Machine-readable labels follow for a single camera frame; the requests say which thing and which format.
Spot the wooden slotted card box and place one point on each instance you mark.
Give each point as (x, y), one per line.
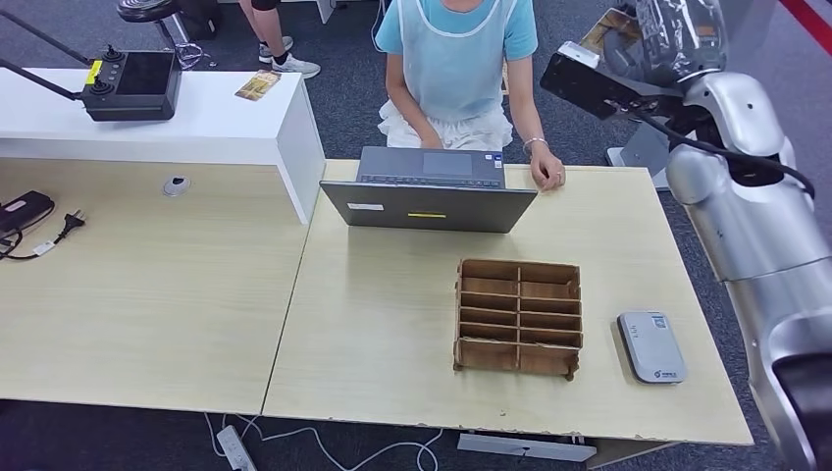
(495, 354)

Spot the white raised counter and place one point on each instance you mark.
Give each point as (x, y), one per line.
(208, 123)

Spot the seated person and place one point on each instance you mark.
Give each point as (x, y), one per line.
(455, 65)

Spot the red barrier belt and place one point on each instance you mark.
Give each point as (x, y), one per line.
(811, 21)

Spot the black power adapter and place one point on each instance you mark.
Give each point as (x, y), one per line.
(24, 210)

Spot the person's left hand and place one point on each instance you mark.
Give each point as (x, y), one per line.
(546, 170)

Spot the grey laptop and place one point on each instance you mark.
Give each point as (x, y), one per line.
(429, 208)

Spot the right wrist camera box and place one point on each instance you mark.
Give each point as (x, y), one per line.
(578, 81)

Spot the person's right hand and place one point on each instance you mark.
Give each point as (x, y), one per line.
(429, 140)

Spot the person's right forearm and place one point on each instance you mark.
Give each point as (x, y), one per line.
(406, 104)

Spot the tan ID card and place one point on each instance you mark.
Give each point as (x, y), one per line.
(608, 26)

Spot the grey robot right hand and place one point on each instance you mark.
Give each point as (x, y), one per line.
(682, 39)

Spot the black joystick controller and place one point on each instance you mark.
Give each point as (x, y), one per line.
(132, 88)

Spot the black thin rod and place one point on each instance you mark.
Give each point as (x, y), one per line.
(39, 81)
(45, 38)

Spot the person's left forearm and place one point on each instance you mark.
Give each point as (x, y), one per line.
(526, 110)

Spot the black bag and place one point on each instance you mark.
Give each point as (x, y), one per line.
(196, 16)

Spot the black power plug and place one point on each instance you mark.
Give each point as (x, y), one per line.
(71, 224)

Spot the black round stool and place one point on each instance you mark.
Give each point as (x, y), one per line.
(144, 8)

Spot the standing person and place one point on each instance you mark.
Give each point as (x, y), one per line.
(268, 29)

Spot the white power strip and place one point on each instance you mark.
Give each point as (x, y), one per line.
(234, 450)

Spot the white under-desk bracket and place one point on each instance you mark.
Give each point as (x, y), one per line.
(520, 447)

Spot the grey card reader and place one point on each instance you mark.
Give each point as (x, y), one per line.
(651, 348)

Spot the patterned tan card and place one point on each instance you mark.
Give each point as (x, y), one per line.
(257, 86)

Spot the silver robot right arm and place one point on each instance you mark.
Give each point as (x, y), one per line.
(754, 234)

